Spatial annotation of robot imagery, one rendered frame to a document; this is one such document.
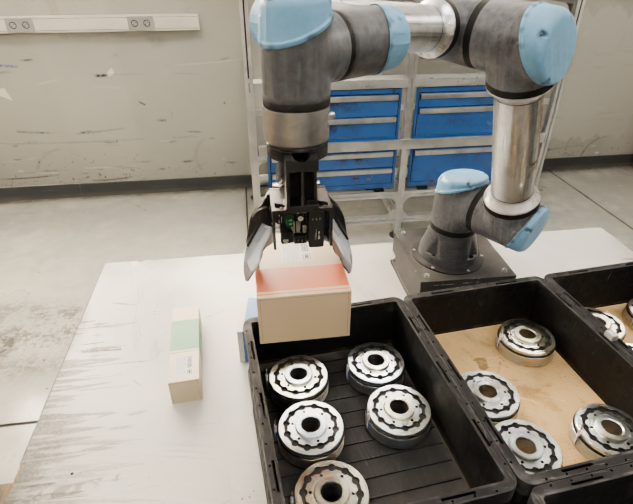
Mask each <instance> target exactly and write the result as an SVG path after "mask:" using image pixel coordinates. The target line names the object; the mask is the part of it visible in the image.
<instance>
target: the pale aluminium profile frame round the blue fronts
mask: <svg viewBox="0 0 633 504"><path fill-rule="evenodd" d="M585 2H586V0H574V2H573V6H572V10H571V13H572V15H573V17H574V19H575V22H576V27H577V33H578V29H579V25H580V21H581V17H582V14H583V10H584V6H585ZM239 12H240V26H241V39H242V52H243V66H244V79H245V93H246V106H247V119H248V133H249V146H250V160H251V173H252V186H253V195H252V196H251V199H252V200H254V209H255V208H256V207H257V206H258V205H259V204H260V203H261V202H262V200H263V198H264V197H262V195H260V185H269V182H268V174H263V175H259V166H260V165H261V164H263V163H267V156H268V155H267V145H266V146H258V151H257V136H256V121H255V116H263V110H262V109H256V110H255V106H254V92H253V75H252V60H251V45H250V30H249V15H248V0H239ZM417 65H418V55H417V54H416V53H409V56H408V66H407V77H408V79H409V81H408V87H407V88H405V98H404V104H401V110H403V119H402V130H401V139H393V140H372V141H349V142H328V153H334V152H356V151H377V150H397V155H396V156H399V162H398V167H395V177H394V187H391V189H384V188H374V189H365V191H348V192H332V193H328V194H329V196H330V197H331V198H332V199H333V200H334V201H349V200H365V199H381V200H382V201H383V203H384V205H385V207H386V208H387V210H388V212H389V213H387V214H383V215H368V216H353V217H344V219H345V225H346V226H350V225H365V224H380V223H393V225H392V228H393V230H397V229H400V228H401V222H409V221H424V220H431V214H432V211H429V212H414V213H407V212H404V211H403V203H404V202H405V201H406V200H407V199H408V198H410V197H414V196H430V195H435V188H436V187H437V186H433V187H427V186H426V185H425V186H416V188H405V180H406V177H407V175H408V167H407V161H408V155H410V149H418V148H438V147H458V146H478V145H492V139H493V135H479V136H457V137H436V138H415V139H410V132H411V123H412V113H413V110H414V109H415V103H414V94H415V84H416V75H417ZM566 75H567V73H566V74H565V76H564V77H563V80H562V82H561V80H560V81H559V82H558V83H556V84H555V85H554V87H553V88H552V90H551V95H550V98H544V104H548V107H547V111H546V115H545V119H544V123H543V127H542V131H541V133H540V140H539V149H538V158H537V166H536V175H535V183H534V185H535V186H536V187H537V186H538V183H539V179H540V175H541V171H542V167H543V163H544V159H545V156H546V152H547V148H548V144H549V140H550V136H551V133H552V129H553V125H554V121H555V117H556V113H557V110H558V106H559V102H560V98H561V94H562V90H563V86H564V83H565V79H566ZM412 78H413V85H412V87H411V80H412ZM248 83H250V93H249V89H248ZM413 103H414V104H413ZM396 178H397V180H396ZM391 199H392V200H394V202H395V204H394V203H393V202H392V200H391Z"/></svg>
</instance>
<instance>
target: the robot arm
mask: <svg viewBox="0 0 633 504"><path fill-rule="evenodd" d="M249 29H250V33H251V36H252V38H253V40H254V41H255V43H256V44H257V45H258V46H259V47H260V63H261V81H262V99H263V104H262V110H263V130H264V139H265V140H266V141H267V142H266V143H267V155H268V156H269V157H270V158H271V159H273V160H276V161H278V162H277V166H276V183H272V188H269V191H267V192H266V195H264V198H263V200H262V202H261V203H260V204H259V205H258V206H257V207H256V208H255V209H254V211H253V213H252V215H251V217H250V220H249V226H248V232H247V239H246V247H245V254H244V262H243V270H244V276H245V281H249V280H250V278H251V277H252V275H253V273H254V272H255V270H256V269H257V267H258V265H259V263H260V260H261V259H262V256H263V251H264V250H265V248H266V247H268V246H269V245H271V244H272V243H273V245H274V250H277V247H276V226H275V223H277V224H279V228H280V236H281V243H282V244H287V243H293V242H294V244H300V243H306V242H308V245H309V247H323V246H324V241H327V242H329V245H330V246H332V247H333V250H334V253H335V254H336V255H338V256H339V257H340V260H341V261H342V264H343V267H344V268H345V270H346V271H347V272H348V274H350V273H351V271H352V263H353V259H352V252H351V247H350V242H349V238H348V236H347V231H346V225H345V219H344V216H343V213H342V211H341V209H340V207H339V205H338V204H337V203H336V202H335V201H334V200H333V199H332V198H331V197H330V196H329V194H328V192H327V190H326V187H325V185H321V186H320V181H319V180H317V171H319V160H320V159H322V158H324V157H325V156H326V155H327V154H328V141H327V140H328V139H329V123H328V120H334V119H335V112H334V111H330V97H331V83H332V82H338V81H343V80H348V79H352V78H357V77H362V76H366V75H371V74H372V75H378V74H380V73H382V72H383V71H386V70H390V69H393V68H395V67H397V66H398V65H399V64H400V63H401V62H402V61H403V60H404V58H405V57H406V55H407V53H416V54H417V55H419V56H420V57H423V58H427V59H432V58H435V59H440V60H445V61H448V62H452V63H455V64H458V65H461V66H465V67H469V68H473V69H477V70H481V71H484V72H485V79H486V80H485V87H486V90H487V92H488V93H489V94H490V95H492V96H493V97H494V107H493V139H492V170H491V185H488V183H489V177H488V175H487V174H486V173H484V172H482V171H478V170H473V169H454V170H449V171H447V172H444V173H443V174H442V175H440V177H439V179H438V182H437V187H436V188H435V197H434V203H433V209H432V214H431V220H430V225H429V227H428V228H427V230H426V232H425V234H424V235H423V237H422V239H421V241H420V244H419V254H420V255H421V257H422V258H423V259H424V260H426V261H427V262H429V263H430V264H432V265H435V266H438V267H441V268H445V269H464V268H468V267H470V266H472V265H473V264H475V262H476V260H477V256H478V246H477V238H476V234H478V235H481V236H483V237H485V238H487V239H489V240H491V241H494V242H496V243H498V244H500V245H502V246H504V247H505V248H509V249H511V250H514V251H516V252H522V251H525V250H526V249H528V248H529V247H530V246H531V245H532V244H533V243H534V241H535V240H536V239H537V238H538V236H539V235H540V233H541V232H542V230H543V228H544V227H545V225H546V223H547V221H548V218H549V215H550V209H549V208H548V207H546V205H541V204H540V199H541V196H540V192H539V190H538V188H537V187H536V186H535V185H534V183H535V175H536V166H537V158H538V149H539V140H540V132H541V123H542V114H543V106H544V97H545V94H546V93H548V92H549V91H550V90H551V89H552V88H553V87H554V85H555V84H556V83H558V82H559V81H560V80H561V79H562V78H563V77H564V76H565V74H566V73H567V71H568V69H569V67H570V65H571V62H572V61H571V58H572V56H574V53H575V48H576V41H577V27H576V22H575V19H574V17H573V15H572V13H571V12H569V10H568V9H567V8H565V7H562V6H557V5H552V4H549V3H547V2H543V1H538V2H530V1H521V0H424V1H423V2H422V3H406V2H391V1H376V0H256V1H255V3H254V4H253V6H252V9H251V12H250V16H249Z"/></svg>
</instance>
